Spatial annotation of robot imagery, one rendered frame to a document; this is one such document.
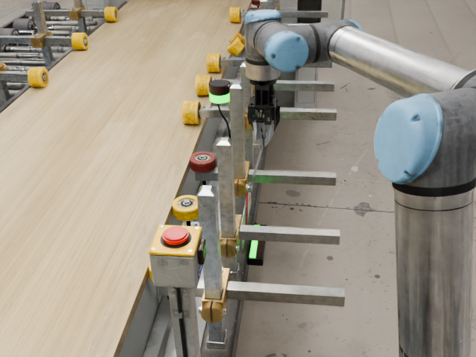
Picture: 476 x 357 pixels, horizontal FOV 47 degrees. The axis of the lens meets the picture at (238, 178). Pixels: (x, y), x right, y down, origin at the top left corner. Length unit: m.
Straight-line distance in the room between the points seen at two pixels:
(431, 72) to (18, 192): 1.17
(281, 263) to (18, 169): 1.38
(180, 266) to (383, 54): 0.57
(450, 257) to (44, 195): 1.14
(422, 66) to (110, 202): 0.90
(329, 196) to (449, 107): 2.40
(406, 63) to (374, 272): 1.73
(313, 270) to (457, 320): 1.79
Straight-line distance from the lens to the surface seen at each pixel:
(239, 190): 1.63
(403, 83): 1.04
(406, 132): 0.76
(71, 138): 1.92
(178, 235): 0.83
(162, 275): 0.85
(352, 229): 2.91
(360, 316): 2.45
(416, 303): 0.87
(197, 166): 1.66
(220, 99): 1.52
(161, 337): 1.52
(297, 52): 1.26
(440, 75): 0.98
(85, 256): 1.37
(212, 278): 1.22
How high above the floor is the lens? 1.73
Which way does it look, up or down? 32 degrees down
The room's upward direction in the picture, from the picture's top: 2 degrees counter-clockwise
